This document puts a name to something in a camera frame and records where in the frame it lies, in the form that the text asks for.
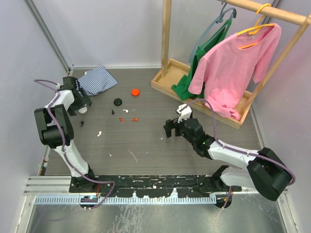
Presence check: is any white earbud charging case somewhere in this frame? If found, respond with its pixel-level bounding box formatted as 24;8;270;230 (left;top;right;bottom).
78;107;87;114

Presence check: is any wooden clothes rack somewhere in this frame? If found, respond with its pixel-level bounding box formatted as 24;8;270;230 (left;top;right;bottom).
151;0;311;129

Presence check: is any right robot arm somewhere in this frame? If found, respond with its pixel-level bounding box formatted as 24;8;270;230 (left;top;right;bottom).
163;118;295;201

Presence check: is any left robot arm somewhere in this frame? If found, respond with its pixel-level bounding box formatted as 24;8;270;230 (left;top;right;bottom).
34;76;97;192

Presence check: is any orange earbud charging case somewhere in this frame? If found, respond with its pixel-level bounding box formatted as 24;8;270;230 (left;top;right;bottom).
131;89;140;97

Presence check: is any blue striped cloth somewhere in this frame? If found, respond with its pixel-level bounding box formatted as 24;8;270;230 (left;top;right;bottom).
78;66;118;96

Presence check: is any green garment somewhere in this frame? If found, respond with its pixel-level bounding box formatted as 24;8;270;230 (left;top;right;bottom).
171;19;232;100

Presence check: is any pink t-shirt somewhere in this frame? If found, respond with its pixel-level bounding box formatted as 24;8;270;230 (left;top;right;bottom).
188;24;281;120

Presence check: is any yellow hanger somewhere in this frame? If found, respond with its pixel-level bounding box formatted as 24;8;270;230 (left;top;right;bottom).
237;3;274;39

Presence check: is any grey hanger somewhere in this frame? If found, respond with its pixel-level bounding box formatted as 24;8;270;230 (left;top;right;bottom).
189;2;237;63

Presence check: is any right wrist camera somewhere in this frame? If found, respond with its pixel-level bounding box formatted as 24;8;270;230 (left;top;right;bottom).
176;104;192;123

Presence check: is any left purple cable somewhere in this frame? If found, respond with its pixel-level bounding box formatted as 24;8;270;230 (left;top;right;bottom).
33;79;116;210

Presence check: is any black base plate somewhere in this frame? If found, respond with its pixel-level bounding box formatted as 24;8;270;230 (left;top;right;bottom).
69;174;242;198

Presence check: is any white slotted cable duct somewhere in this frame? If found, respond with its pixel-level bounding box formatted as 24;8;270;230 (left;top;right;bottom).
34;194;217;205

